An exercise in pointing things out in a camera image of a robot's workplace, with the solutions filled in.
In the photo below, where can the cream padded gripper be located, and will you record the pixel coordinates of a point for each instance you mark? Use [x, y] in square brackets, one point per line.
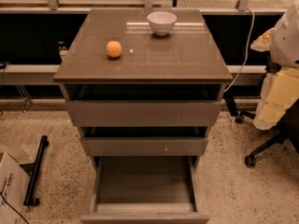
[287, 44]

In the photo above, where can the grey bottom drawer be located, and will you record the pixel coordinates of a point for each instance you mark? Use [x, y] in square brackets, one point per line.
[145, 190]

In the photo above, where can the grey drawer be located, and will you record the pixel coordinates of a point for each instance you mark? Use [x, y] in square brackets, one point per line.
[145, 190]
[169, 105]
[145, 141]

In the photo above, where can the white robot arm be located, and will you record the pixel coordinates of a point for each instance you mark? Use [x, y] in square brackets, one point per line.
[290, 19]

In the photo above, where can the grey drawer cabinet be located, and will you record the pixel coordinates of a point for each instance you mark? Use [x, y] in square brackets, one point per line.
[188, 54]

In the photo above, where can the grey middle drawer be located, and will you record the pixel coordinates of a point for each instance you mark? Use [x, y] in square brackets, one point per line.
[145, 141]

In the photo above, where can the grey top drawer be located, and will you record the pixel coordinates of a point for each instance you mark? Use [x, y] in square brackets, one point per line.
[169, 105]

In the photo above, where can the white ceramic bowl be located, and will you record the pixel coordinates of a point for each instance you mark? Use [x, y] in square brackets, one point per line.
[161, 22]

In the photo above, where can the orange fruit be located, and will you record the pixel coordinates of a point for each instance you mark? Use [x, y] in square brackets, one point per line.
[113, 49]

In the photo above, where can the black metal stand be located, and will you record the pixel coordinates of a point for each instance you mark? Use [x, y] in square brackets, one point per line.
[32, 169]

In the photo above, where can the cardboard box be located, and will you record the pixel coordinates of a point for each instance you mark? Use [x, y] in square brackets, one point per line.
[13, 186]

